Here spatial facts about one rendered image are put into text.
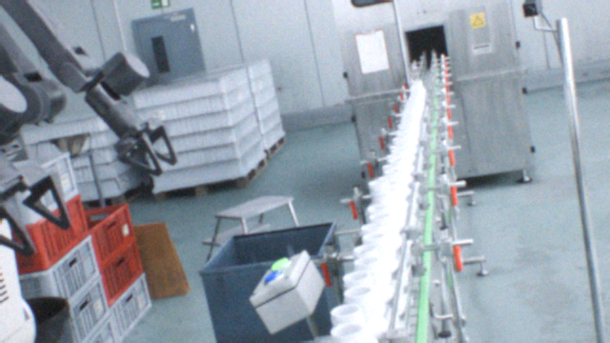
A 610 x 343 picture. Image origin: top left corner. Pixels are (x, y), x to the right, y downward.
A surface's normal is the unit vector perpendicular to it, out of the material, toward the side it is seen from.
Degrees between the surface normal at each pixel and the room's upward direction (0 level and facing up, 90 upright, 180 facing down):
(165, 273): 99
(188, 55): 90
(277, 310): 90
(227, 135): 90
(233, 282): 90
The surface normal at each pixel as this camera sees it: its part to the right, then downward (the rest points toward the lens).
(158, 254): -0.10, 0.40
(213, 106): -0.13, 0.20
